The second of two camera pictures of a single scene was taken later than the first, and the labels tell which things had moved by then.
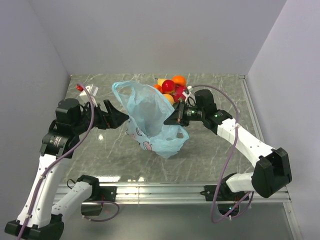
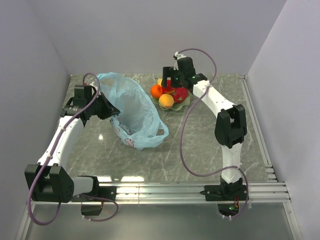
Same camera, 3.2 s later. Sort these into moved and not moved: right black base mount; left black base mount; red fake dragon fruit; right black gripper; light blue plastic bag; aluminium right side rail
Moved: light blue plastic bag; right black gripper
Not moved: left black base mount; right black base mount; aluminium right side rail; red fake dragon fruit
